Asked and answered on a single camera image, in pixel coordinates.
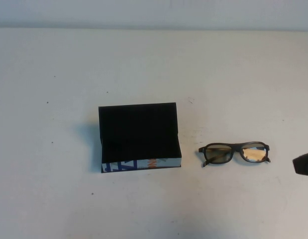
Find black glasses case printed side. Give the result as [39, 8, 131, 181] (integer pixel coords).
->
[98, 102, 182, 174]

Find dark framed glasses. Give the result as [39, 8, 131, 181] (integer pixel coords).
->
[198, 141, 272, 168]

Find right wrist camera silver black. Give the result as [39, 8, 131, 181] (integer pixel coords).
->
[292, 152, 308, 180]

